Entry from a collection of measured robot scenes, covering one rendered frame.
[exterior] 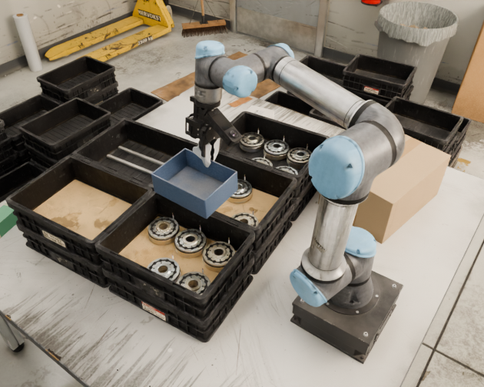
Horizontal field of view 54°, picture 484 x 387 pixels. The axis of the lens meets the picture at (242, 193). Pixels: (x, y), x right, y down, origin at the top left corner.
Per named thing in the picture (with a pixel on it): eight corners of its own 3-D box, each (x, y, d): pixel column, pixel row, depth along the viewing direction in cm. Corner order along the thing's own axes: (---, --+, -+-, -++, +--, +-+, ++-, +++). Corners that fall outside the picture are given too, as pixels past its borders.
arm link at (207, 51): (208, 51, 116) (188, 41, 121) (207, 92, 122) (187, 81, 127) (233, 46, 120) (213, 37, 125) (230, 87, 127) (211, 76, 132)
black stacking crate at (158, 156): (204, 170, 188) (203, 146, 180) (158, 213, 168) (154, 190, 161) (128, 140, 203) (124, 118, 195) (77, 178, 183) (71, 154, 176)
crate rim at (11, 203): (155, 194, 162) (154, 189, 160) (93, 250, 142) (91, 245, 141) (71, 159, 177) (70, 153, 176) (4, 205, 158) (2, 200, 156)
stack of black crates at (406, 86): (406, 128, 331) (422, 67, 300) (386, 151, 310) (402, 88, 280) (350, 110, 349) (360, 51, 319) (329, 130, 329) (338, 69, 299)
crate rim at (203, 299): (256, 237, 146) (256, 232, 145) (203, 306, 127) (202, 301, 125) (155, 194, 162) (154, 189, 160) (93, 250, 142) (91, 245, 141)
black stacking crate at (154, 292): (255, 257, 153) (256, 233, 145) (204, 325, 134) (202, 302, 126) (158, 215, 168) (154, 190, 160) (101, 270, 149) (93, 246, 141)
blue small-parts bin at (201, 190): (238, 190, 139) (237, 171, 135) (206, 219, 130) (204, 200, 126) (187, 165, 148) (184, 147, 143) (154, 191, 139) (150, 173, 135)
